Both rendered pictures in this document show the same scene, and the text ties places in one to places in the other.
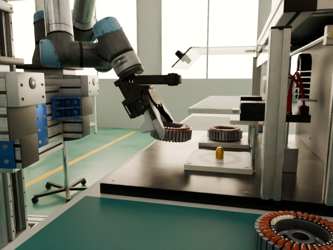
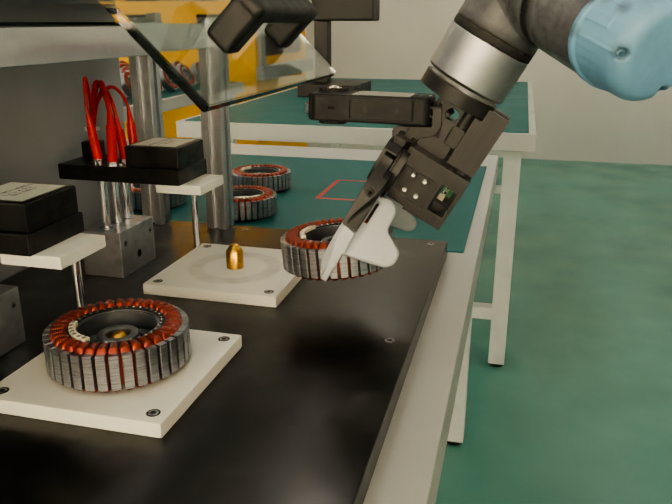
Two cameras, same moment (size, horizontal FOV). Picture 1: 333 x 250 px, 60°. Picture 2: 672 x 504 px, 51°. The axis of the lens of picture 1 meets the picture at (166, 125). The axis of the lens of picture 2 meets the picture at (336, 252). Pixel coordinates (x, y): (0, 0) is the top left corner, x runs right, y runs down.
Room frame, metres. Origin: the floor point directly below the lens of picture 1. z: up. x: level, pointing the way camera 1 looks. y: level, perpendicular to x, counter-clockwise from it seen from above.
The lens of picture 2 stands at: (1.43, -0.01, 1.05)
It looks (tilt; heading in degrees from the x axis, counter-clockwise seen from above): 18 degrees down; 180
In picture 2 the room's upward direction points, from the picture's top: straight up
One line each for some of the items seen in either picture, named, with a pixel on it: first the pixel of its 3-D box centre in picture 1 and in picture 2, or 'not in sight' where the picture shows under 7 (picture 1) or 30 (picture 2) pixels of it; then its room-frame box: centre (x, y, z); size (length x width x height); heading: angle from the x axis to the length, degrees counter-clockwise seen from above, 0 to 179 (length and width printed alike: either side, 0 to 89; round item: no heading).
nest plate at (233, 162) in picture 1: (219, 160); (235, 271); (0.68, -0.13, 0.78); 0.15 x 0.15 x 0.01; 76
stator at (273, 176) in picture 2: not in sight; (260, 178); (0.15, -0.16, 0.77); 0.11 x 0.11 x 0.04
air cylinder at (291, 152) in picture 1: (283, 155); (119, 244); (0.65, -0.27, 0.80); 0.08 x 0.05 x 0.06; 166
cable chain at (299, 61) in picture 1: (306, 77); not in sight; (0.83, -0.40, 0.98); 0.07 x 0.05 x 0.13; 166
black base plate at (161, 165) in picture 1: (227, 155); (175, 326); (0.80, -0.17, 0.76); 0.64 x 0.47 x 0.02; 166
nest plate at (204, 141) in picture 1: (224, 140); (122, 369); (0.92, -0.19, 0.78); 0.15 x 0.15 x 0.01; 76
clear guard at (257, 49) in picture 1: (229, 59); (57, 38); (0.94, -0.20, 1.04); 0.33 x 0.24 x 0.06; 76
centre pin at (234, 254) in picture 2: (219, 152); (234, 255); (0.68, -0.13, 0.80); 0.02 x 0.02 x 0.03
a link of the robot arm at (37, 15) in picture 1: (49, 26); not in sight; (1.32, 0.51, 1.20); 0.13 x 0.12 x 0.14; 114
